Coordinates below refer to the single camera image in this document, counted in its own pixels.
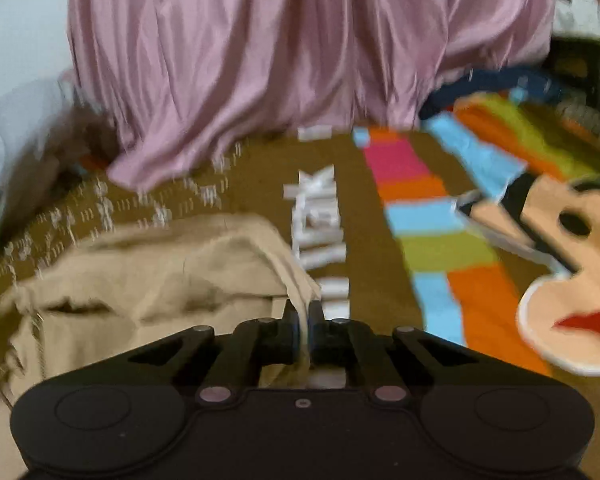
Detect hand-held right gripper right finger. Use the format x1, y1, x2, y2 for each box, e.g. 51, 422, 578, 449
307, 302, 483, 407

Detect pink curtain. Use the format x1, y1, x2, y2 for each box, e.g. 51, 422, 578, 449
67, 0, 557, 192

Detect grey rolled quilt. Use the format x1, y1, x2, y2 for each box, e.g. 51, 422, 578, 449
0, 77, 83, 256

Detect dark blue bag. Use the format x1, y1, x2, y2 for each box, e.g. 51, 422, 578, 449
419, 66, 567, 117

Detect beige pants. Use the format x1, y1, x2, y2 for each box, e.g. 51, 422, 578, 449
0, 212, 327, 480

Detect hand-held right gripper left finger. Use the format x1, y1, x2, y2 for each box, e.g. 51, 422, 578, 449
114, 301, 304, 407

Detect brown printed bed sheet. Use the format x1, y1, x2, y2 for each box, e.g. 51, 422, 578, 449
0, 85, 600, 480

